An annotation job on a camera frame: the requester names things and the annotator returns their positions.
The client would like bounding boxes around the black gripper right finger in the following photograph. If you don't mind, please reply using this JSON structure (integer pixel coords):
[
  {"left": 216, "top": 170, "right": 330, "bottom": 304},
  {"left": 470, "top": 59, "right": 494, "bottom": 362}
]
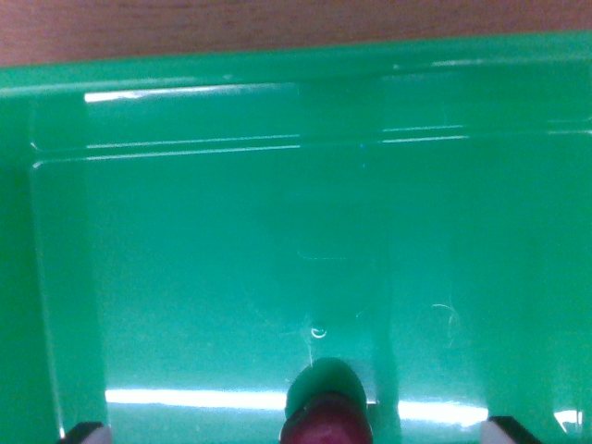
[{"left": 479, "top": 415, "right": 543, "bottom": 444}]

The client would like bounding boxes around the green plastic bin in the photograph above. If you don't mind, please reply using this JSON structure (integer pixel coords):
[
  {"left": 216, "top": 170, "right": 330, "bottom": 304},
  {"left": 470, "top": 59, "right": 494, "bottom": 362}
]
[{"left": 0, "top": 31, "right": 592, "bottom": 444}]

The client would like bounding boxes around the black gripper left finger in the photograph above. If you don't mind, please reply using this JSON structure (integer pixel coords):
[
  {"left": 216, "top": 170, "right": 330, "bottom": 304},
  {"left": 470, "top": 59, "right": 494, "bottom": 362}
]
[{"left": 55, "top": 422, "right": 114, "bottom": 444}]

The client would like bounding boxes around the dark red round fruit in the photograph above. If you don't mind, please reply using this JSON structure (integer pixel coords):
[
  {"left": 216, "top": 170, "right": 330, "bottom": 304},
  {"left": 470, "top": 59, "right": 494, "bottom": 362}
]
[{"left": 278, "top": 390, "right": 374, "bottom": 444}]

